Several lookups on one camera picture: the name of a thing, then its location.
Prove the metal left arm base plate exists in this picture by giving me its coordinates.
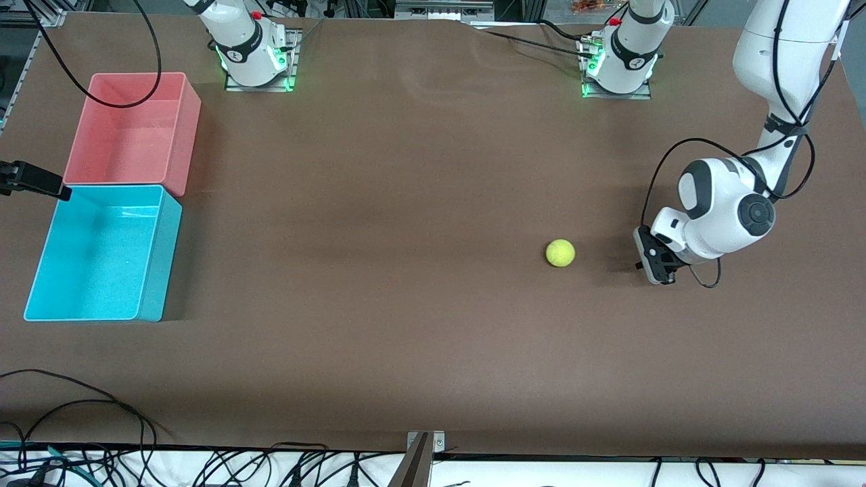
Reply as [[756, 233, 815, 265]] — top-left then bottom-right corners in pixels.
[[580, 37, 652, 101]]

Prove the long black base cable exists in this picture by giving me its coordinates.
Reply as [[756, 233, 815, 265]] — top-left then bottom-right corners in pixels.
[[483, 30, 597, 60]]

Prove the small metal table bracket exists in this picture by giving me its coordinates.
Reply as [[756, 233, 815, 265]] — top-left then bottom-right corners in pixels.
[[406, 431, 446, 455]]

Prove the yellow-green tennis ball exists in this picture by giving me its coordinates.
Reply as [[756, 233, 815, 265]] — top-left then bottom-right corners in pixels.
[[545, 239, 576, 268]]

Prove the blue plastic bin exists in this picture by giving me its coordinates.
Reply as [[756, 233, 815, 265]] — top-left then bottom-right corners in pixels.
[[24, 184, 183, 323]]

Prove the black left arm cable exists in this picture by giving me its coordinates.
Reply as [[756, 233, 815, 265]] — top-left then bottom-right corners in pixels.
[[641, 0, 843, 289]]

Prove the long black floor cable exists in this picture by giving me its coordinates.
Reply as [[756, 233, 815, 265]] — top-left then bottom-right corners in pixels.
[[0, 369, 160, 450]]

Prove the pink plastic bin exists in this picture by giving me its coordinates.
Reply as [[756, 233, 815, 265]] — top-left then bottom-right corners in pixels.
[[63, 72, 202, 198]]

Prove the short black base cable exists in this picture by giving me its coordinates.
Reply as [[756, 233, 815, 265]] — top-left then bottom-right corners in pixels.
[[538, 19, 591, 41]]

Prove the teal cable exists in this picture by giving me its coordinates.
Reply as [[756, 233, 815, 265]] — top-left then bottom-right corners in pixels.
[[0, 440, 92, 478]]

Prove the aluminium frame rail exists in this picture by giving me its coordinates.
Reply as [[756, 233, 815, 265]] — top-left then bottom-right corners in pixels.
[[0, 27, 44, 129]]

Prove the looped black floor cable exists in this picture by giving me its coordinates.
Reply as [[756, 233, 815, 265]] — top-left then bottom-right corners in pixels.
[[17, 399, 148, 467]]

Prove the arched black cable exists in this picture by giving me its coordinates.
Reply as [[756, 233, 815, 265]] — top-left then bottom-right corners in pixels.
[[271, 442, 329, 487]]

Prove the grey metal bar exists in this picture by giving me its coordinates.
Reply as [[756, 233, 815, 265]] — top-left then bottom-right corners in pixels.
[[387, 433, 432, 487]]

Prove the grey metal box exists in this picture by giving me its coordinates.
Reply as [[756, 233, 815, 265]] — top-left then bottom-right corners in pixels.
[[394, 0, 495, 21]]

